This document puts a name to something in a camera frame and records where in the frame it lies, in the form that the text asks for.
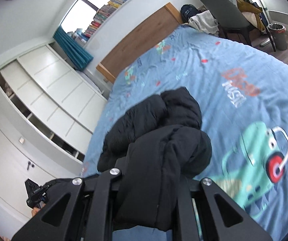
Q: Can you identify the black puffer jacket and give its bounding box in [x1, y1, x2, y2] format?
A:
[97, 87, 212, 231]

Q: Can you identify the person's left hand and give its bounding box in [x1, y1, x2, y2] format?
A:
[31, 207, 41, 217]

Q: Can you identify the white wardrobe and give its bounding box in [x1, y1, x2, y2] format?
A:
[0, 45, 106, 221]

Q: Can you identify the teal curtain left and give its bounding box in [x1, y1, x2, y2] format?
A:
[53, 26, 93, 71]

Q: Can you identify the row of books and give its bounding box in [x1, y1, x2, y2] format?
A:
[61, 0, 128, 41]

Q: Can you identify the wooden headboard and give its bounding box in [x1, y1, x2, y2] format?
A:
[96, 2, 183, 83]

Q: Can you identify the blue cartoon bed sheet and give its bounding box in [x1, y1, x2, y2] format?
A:
[81, 26, 288, 240]

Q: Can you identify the dark blue backpack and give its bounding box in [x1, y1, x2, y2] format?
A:
[180, 4, 201, 23]

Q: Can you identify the white cloth pile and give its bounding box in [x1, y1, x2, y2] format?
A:
[188, 10, 219, 36]

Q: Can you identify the grey office chair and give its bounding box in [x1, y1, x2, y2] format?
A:
[201, 0, 276, 51]

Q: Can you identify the yellow garment on chair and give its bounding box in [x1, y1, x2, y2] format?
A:
[237, 0, 265, 32]

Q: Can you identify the grey waste bin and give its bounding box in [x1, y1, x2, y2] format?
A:
[268, 23, 287, 51]

